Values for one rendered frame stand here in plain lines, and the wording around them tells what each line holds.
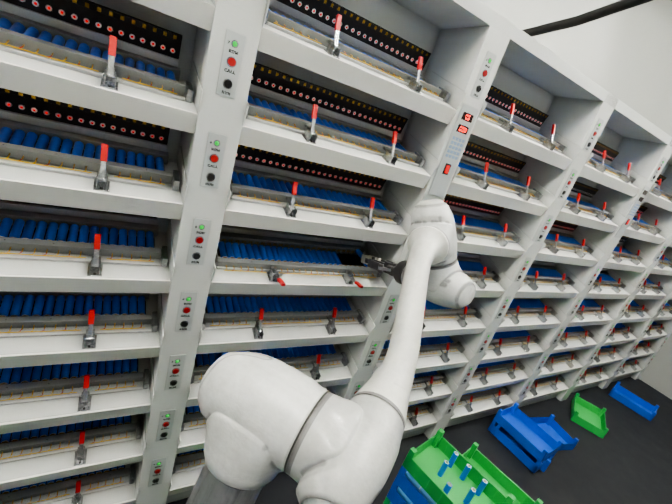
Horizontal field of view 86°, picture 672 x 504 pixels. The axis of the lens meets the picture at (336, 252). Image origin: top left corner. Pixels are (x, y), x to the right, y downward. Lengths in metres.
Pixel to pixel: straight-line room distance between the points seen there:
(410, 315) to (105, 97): 0.72
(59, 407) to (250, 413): 0.73
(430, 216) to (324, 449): 0.57
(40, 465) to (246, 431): 0.87
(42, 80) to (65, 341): 0.59
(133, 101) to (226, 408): 0.60
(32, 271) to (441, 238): 0.90
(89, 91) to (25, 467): 0.99
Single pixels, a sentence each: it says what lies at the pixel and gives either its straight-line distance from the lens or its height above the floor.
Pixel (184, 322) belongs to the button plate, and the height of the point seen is 0.81.
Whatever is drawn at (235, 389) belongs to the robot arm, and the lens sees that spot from 0.60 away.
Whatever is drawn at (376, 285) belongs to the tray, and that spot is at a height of 0.93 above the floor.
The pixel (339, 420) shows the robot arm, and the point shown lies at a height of 1.02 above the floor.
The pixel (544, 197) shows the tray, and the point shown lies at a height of 1.37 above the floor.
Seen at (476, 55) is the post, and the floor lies 1.69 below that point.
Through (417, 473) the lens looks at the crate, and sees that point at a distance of 1.44.
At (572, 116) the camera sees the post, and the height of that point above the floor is 1.70.
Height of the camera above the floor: 1.41
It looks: 19 degrees down
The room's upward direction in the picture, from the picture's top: 18 degrees clockwise
